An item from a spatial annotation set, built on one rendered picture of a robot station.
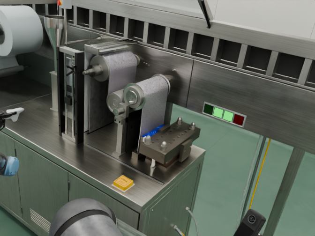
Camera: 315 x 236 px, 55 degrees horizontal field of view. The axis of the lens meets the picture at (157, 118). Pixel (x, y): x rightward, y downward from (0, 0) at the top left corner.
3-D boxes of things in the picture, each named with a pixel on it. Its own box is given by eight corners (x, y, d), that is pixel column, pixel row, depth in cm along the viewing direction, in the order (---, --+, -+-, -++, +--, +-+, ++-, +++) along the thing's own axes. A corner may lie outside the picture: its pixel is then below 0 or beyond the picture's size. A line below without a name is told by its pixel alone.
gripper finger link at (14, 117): (23, 117, 142) (3, 121, 136) (23, 106, 140) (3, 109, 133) (26, 121, 141) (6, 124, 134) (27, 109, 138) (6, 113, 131)
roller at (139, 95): (122, 104, 164) (123, 84, 159) (150, 92, 184) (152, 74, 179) (139, 111, 159) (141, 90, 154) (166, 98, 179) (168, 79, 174)
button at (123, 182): (113, 185, 148) (113, 181, 147) (122, 178, 154) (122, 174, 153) (123, 191, 145) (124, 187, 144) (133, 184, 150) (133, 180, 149)
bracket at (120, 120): (111, 154, 172) (114, 105, 159) (119, 150, 177) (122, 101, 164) (118, 158, 170) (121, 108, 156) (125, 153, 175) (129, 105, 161)
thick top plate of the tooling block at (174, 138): (138, 152, 164) (139, 143, 162) (176, 128, 195) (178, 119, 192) (163, 164, 157) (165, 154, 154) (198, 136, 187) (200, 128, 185)
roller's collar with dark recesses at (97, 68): (86, 75, 166) (86, 63, 164) (94, 73, 171) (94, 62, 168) (95, 78, 163) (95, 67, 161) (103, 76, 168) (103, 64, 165)
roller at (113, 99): (105, 109, 174) (106, 90, 168) (133, 98, 193) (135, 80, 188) (122, 116, 168) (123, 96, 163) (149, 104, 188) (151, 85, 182)
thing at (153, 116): (139, 138, 168) (142, 107, 160) (162, 124, 186) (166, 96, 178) (139, 138, 168) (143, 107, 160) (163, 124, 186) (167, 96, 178)
